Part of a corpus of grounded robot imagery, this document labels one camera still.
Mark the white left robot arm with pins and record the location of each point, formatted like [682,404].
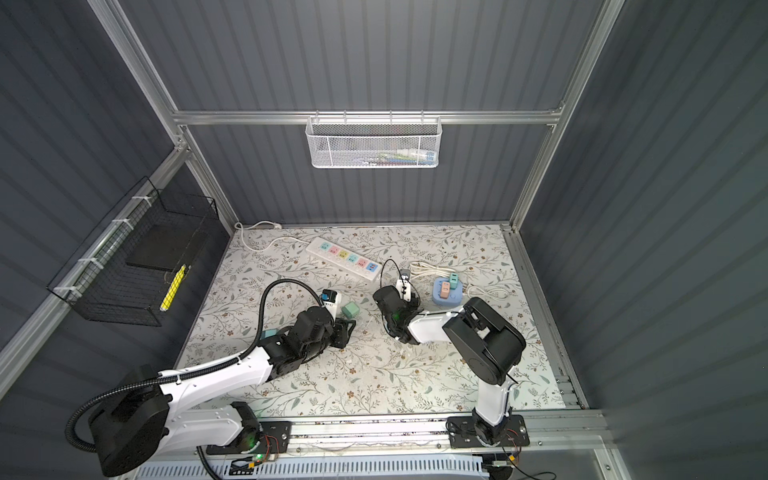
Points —
[153,415]

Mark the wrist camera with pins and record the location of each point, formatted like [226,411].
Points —
[332,301]
[404,288]

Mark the green charger plug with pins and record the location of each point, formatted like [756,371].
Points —
[351,310]

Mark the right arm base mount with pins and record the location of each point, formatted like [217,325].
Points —
[474,432]

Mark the black wire mesh basket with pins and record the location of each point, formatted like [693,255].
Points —
[133,271]

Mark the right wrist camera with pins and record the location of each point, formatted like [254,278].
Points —
[404,288]

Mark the black foam pad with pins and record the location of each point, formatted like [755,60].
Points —
[161,248]

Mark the yellow marker pen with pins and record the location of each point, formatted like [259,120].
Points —
[173,288]

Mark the white multicolour power strip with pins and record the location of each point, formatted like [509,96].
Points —
[347,260]

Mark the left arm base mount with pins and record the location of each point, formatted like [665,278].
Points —
[270,438]

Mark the white wire mesh basket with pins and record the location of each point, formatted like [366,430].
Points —
[334,145]

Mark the items in white basket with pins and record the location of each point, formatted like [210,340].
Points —
[400,158]

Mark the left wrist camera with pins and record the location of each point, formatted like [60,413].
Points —
[332,301]

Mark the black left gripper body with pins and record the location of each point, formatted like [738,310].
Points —
[316,349]

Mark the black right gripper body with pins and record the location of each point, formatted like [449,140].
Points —
[413,306]

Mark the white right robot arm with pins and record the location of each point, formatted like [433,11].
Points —
[485,340]

